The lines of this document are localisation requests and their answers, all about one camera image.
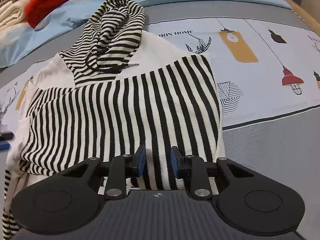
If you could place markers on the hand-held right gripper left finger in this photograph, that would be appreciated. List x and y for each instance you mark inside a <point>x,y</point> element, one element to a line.
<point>141,160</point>

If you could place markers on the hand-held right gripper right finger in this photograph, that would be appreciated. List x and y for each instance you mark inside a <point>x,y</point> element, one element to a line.
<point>174,161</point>

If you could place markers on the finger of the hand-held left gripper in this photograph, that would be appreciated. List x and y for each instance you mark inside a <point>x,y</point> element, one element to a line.
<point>4,146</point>

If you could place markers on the black white striped hoodie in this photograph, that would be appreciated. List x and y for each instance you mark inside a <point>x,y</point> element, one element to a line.
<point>130,110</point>

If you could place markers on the printed grey white bed sheet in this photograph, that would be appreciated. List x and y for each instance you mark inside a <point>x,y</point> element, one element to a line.
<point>262,85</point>

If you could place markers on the cream folded blanket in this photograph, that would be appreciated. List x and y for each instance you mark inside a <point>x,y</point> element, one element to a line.
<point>11,15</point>

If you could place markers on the light blue duvet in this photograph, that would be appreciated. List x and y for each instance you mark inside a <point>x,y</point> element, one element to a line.
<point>65,15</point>

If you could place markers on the red cloth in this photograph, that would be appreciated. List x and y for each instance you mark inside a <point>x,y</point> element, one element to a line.
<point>57,0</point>

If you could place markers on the wooden bed frame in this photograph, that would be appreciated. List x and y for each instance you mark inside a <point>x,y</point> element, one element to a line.
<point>300,2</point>

